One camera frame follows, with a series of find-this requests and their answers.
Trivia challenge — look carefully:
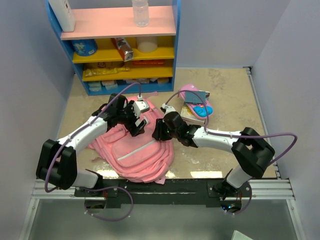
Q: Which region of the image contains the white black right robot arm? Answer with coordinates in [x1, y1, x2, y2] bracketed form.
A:
[152, 111, 275, 199]

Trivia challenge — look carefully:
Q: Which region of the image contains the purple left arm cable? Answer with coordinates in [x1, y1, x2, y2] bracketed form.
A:
[44, 82, 143, 222]

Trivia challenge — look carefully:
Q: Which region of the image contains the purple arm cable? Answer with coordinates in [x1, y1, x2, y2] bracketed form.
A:
[164, 89, 298, 216]
[44, 82, 143, 222]

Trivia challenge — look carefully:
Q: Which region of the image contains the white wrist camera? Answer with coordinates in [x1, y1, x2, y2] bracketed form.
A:
[160, 103, 177, 116]
[132, 94, 150, 117]

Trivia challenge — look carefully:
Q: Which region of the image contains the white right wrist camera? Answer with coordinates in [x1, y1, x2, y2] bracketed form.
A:
[160, 103, 177, 116]

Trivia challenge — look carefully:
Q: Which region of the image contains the illustrated children's book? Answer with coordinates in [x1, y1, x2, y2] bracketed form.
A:
[180, 103, 197, 118]

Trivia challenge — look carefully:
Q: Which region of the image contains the orange silver snack bag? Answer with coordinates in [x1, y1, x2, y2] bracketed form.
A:
[111, 37, 134, 62]

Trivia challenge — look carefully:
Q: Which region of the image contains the white rectangular device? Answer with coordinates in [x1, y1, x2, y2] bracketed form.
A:
[48, 0, 76, 33]

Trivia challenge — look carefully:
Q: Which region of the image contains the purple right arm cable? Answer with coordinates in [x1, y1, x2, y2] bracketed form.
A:
[164, 89, 298, 216]

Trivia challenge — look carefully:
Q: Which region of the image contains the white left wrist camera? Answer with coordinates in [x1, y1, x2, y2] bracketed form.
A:
[132, 94, 150, 117]

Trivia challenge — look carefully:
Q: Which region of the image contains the pale green tissue pack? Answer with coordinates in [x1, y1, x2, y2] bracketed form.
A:
[87, 81, 102, 92]

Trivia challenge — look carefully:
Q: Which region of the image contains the pink student backpack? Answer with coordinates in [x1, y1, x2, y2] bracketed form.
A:
[87, 97, 174, 185]

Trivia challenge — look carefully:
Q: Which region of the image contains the white paper corner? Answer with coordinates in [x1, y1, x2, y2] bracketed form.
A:
[231, 230, 252, 240]

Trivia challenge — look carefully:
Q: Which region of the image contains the red yellow snack box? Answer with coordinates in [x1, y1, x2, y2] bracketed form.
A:
[96, 62, 108, 69]

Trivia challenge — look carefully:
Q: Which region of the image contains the clear plastic water bottle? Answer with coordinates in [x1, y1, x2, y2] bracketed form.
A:
[131, 0, 150, 27]

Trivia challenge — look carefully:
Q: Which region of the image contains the orange flat box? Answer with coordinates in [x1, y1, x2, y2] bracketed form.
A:
[131, 59, 166, 67]

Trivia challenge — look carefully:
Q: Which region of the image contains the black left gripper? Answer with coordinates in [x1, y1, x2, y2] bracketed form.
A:
[116, 100, 146, 136]

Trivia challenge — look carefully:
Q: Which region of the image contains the yellow snack packet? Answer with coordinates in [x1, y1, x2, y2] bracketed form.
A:
[83, 66, 131, 78]

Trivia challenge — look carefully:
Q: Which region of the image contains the teal leather card wallet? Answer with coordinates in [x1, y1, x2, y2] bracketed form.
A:
[184, 91, 210, 105]

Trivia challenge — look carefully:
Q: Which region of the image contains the blue snack canister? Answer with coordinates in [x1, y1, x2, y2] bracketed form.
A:
[70, 39, 98, 57]

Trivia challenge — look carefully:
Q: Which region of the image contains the pink blue pencil case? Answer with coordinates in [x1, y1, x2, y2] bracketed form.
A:
[179, 83, 214, 119]

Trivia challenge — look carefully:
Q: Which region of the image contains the blue shelf with coloured boards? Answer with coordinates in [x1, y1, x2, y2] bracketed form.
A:
[45, 0, 181, 96]

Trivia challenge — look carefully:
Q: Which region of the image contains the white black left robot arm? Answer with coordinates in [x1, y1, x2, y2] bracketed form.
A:
[35, 94, 150, 196]

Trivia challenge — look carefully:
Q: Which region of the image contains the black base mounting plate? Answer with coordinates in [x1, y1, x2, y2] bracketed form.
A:
[74, 178, 252, 212]

